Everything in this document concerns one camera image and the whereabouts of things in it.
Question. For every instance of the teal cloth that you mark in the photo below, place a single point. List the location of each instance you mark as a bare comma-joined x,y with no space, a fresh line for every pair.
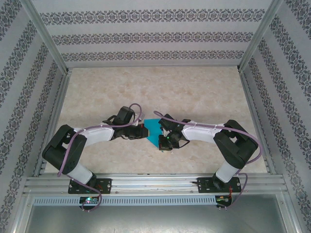
151,131

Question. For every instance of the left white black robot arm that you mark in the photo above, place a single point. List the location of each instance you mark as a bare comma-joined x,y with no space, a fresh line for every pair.
56,155

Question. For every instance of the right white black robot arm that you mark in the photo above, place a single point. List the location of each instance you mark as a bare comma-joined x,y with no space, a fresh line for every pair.
238,153

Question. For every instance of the grey metal panel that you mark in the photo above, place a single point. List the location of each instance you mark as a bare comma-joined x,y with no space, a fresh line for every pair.
155,221

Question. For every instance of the aluminium mounting rail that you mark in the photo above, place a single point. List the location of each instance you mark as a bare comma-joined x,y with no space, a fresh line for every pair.
155,182

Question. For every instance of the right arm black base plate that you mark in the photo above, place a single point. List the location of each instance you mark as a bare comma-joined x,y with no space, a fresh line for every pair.
204,185

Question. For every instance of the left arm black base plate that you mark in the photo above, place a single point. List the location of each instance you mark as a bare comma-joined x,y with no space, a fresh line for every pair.
107,185

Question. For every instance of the aluminium side rail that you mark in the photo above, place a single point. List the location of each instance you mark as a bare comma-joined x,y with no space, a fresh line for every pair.
54,121
256,121

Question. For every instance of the aluminium frame post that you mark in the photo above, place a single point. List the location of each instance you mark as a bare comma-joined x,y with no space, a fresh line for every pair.
47,36
258,36

